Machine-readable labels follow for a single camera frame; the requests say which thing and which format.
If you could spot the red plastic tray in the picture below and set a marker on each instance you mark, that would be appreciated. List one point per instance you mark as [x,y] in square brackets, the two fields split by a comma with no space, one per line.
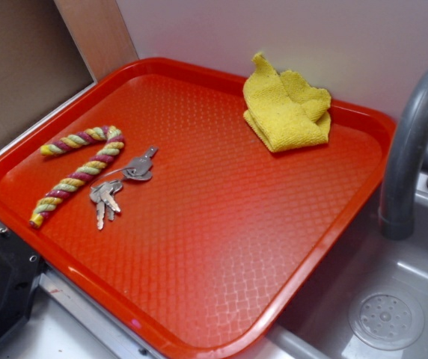
[204,256]

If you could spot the brown cardboard panel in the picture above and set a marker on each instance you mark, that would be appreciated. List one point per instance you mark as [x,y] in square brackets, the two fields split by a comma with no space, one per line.
[40,65]

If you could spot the grey plastic sink basin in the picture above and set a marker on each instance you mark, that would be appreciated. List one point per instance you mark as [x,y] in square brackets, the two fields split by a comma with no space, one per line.
[315,323]

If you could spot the grey curved faucet spout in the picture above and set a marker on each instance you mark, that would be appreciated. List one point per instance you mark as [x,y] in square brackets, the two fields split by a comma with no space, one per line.
[408,152]

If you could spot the silver key bunch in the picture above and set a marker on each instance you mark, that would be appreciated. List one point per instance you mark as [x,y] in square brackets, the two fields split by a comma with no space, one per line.
[103,194]

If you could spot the round sink drain cover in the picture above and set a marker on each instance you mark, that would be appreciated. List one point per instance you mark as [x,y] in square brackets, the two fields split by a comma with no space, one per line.
[386,318]

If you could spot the multicolour twisted rope toy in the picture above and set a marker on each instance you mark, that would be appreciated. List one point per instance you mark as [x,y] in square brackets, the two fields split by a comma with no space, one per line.
[114,142]

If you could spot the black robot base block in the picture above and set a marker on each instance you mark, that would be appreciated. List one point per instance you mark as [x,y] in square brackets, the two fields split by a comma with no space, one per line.
[20,269]

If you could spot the yellow cloth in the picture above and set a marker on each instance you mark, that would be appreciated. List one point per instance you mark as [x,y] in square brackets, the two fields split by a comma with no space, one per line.
[284,110]

